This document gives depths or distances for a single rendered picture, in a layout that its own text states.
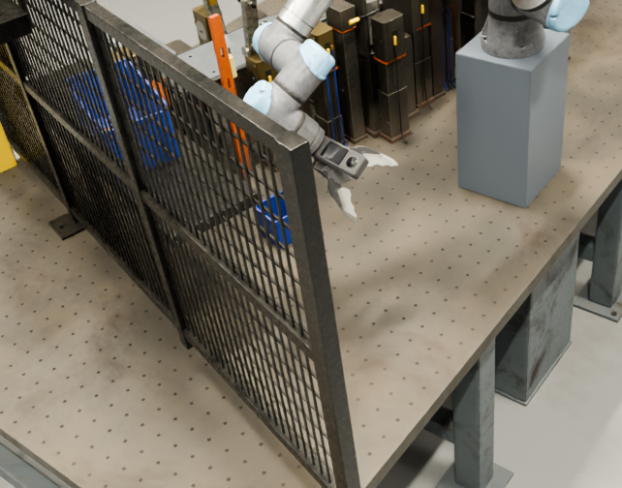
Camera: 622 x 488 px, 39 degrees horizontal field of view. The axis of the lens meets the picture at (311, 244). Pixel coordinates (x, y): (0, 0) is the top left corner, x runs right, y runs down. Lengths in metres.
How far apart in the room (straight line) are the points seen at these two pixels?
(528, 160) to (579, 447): 0.89
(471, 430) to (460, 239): 0.49
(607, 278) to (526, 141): 0.89
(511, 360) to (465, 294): 0.61
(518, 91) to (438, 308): 0.54
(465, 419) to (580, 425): 0.52
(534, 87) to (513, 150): 0.18
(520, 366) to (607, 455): 0.34
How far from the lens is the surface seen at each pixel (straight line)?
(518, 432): 2.72
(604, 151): 2.56
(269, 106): 1.73
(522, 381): 2.71
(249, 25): 2.36
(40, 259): 2.47
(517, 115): 2.19
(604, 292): 3.04
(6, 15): 1.96
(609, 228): 2.87
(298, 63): 1.74
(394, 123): 2.58
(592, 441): 2.72
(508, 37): 2.15
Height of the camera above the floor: 2.15
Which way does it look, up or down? 40 degrees down
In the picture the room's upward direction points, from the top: 9 degrees counter-clockwise
